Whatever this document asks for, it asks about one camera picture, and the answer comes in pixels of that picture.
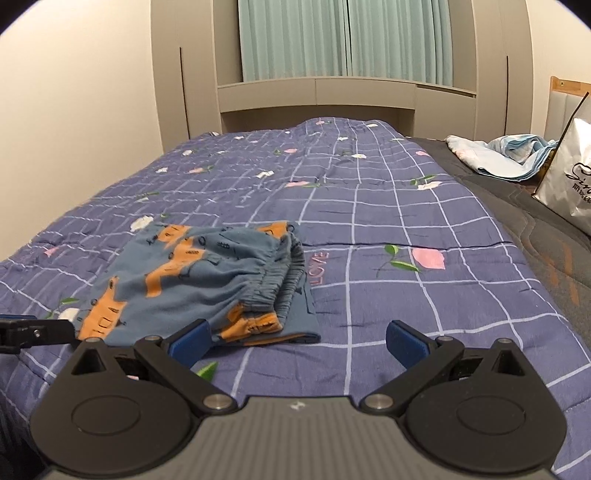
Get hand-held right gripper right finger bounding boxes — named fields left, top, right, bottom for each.
left=360, top=319, right=533, bottom=414

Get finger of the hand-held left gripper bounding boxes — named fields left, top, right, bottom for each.
left=0, top=314, right=80, bottom=356

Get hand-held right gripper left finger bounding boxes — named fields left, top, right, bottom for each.
left=65, top=318, right=234, bottom=414

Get blue pants with orange print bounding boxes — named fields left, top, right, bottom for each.
left=76, top=222, right=322, bottom=348

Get blue plaid floral quilt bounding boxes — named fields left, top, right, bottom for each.
left=0, top=117, right=591, bottom=480

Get dark grey mattress pad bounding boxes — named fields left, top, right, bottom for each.
left=405, top=136, right=591, bottom=335

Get light blue crumpled cloth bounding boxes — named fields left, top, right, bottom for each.
left=445, top=133, right=560, bottom=182

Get silver plastic bag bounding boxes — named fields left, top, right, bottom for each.
left=531, top=92, right=591, bottom=237

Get beige built-in cabinet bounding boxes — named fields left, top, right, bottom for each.
left=150, top=0, right=533, bottom=154

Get grey padded headboard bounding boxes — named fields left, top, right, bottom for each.
left=544, top=76, right=591, bottom=140

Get teal curtain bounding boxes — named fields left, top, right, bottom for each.
left=237, top=0, right=456, bottom=86

